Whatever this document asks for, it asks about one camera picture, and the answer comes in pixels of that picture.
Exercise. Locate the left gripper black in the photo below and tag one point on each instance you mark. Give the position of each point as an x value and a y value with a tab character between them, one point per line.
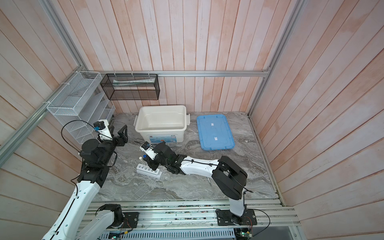
120	142

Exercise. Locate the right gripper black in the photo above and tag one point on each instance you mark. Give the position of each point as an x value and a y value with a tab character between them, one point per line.
152	162

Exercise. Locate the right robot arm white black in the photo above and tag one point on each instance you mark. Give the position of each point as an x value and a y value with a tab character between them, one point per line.
229	177

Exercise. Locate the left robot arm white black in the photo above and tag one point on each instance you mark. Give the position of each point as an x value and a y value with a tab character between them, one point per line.
96	154

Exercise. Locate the white test tube rack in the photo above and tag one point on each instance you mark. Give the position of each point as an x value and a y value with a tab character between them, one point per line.
147	171

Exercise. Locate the white plastic storage bin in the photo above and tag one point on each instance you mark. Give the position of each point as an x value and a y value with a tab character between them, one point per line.
158	124

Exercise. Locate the blue plastic bin lid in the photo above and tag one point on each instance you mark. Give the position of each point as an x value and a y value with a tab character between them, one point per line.
215	133

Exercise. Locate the white perforated vent cover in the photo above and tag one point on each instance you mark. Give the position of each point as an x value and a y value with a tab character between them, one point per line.
181	234

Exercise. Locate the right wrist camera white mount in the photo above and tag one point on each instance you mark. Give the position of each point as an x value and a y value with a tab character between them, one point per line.
148	150

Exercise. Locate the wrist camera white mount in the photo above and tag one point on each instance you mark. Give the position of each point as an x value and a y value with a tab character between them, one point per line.
103	131
148	150

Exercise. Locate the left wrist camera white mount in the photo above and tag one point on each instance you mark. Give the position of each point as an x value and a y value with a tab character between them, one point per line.
103	131

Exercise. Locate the black mesh wall basket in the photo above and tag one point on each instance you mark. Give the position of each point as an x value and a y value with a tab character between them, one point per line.
131	87

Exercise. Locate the white wire mesh shelf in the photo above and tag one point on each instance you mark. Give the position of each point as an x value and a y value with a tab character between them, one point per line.
79	104

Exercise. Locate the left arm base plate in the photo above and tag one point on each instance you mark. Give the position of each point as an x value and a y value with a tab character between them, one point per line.
126	220

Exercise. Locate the aluminium rail base frame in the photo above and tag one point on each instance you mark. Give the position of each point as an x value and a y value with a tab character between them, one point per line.
167	215

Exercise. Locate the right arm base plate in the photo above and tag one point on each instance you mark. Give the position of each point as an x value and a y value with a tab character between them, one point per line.
226	218

